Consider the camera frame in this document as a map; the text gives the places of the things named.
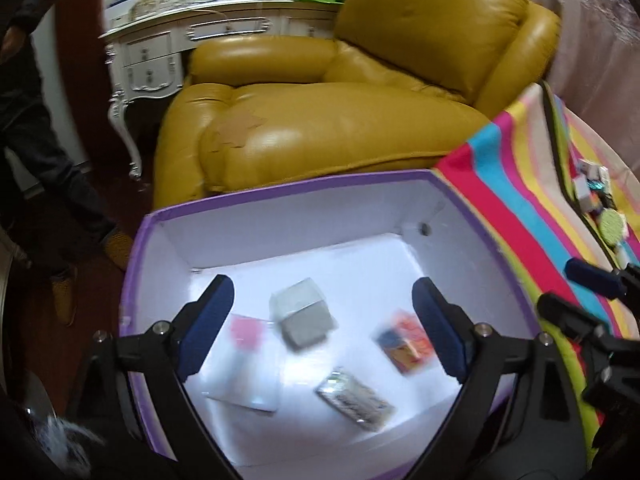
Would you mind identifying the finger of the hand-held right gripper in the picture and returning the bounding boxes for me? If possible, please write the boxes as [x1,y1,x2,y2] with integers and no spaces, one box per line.
[537,292,640,411]
[565,258,640,302]

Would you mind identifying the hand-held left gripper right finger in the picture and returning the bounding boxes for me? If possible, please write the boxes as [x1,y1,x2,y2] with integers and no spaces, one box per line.
[400,276,591,480]

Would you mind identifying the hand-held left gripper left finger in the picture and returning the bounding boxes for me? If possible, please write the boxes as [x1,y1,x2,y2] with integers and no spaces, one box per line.
[67,274,241,480]

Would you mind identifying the purple cardboard box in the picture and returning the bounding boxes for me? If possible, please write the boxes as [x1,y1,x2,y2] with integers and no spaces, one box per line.
[120,170,543,480]

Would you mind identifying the orange colourful packet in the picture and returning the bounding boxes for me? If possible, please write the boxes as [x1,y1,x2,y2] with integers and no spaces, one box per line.
[372,310,436,375]

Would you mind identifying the clear packet with pink label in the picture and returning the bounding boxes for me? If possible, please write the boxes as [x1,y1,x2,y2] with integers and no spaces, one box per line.
[205,312,281,413]

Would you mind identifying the green round object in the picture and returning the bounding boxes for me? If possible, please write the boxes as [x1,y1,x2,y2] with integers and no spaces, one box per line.
[597,210,629,246]

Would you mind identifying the grey box in clear wrap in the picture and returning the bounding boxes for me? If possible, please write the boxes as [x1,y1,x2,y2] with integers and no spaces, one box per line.
[269,277,337,350]

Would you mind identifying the silver blister packet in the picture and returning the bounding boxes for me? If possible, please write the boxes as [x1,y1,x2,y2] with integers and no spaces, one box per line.
[314,367,396,432]

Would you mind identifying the striped colourful cloth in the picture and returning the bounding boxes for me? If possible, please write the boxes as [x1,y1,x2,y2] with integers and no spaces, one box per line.
[432,80,640,466]

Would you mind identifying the yellow leather armchair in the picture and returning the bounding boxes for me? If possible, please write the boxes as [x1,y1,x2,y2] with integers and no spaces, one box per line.
[152,0,561,208]

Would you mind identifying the white ornate dressing table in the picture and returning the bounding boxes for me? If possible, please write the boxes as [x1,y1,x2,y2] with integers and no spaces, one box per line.
[98,0,346,181]

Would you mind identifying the white flat box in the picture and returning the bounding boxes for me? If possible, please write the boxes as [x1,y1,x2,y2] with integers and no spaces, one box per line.
[105,0,142,27]

